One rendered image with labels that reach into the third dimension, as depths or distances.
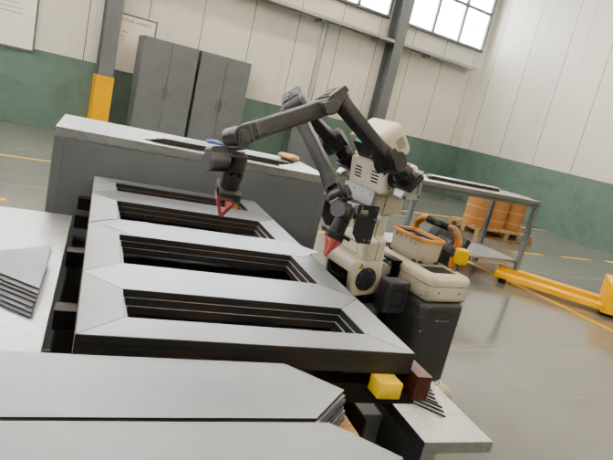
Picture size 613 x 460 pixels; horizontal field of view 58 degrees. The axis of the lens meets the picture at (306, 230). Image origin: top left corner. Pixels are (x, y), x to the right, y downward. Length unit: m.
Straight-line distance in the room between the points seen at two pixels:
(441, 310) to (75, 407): 1.81
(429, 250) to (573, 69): 11.29
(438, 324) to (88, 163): 1.69
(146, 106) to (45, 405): 9.69
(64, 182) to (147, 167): 0.36
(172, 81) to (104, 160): 8.01
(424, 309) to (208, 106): 8.80
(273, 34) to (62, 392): 11.18
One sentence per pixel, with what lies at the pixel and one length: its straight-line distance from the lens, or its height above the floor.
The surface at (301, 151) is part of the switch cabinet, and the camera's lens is 12.06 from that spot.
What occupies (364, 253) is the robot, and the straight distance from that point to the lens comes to 2.31.
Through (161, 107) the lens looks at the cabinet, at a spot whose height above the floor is 0.80.
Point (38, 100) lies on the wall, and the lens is 10.89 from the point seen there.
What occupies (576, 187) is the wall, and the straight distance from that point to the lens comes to 12.88.
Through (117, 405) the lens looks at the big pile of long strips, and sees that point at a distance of 0.95.
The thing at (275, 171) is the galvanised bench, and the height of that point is 1.03.
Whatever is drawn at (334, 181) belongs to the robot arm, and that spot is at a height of 1.13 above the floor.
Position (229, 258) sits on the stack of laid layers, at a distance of 1.82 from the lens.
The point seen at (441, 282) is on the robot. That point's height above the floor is 0.79.
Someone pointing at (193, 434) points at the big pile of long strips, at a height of 0.85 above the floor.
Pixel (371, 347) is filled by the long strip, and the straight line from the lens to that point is 1.30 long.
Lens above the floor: 1.36
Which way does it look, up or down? 12 degrees down
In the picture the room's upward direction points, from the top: 13 degrees clockwise
